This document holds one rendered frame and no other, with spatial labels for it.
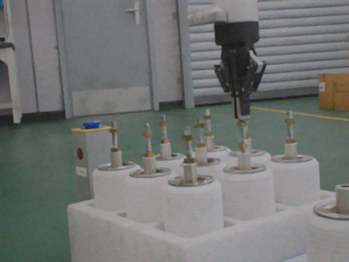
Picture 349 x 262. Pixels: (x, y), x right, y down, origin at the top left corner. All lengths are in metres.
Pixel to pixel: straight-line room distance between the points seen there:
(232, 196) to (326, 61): 5.78
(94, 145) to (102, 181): 0.18
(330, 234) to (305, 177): 0.37
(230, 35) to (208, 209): 0.28
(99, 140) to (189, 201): 0.42
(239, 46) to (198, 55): 5.15
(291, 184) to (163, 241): 0.28
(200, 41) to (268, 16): 0.84
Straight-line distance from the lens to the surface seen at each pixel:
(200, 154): 1.04
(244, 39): 0.91
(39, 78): 5.89
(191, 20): 0.93
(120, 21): 5.97
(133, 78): 5.96
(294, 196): 1.01
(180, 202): 0.85
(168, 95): 6.05
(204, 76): 6.08
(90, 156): 1.21
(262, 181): 0.93
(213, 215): 0.87
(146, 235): 0.88
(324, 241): 0.66
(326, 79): 4.90
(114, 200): 1.05
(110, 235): 0.99
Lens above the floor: 0.43
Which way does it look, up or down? 6 degrees down
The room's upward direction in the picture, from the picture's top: 4 degrees counter-clockwise
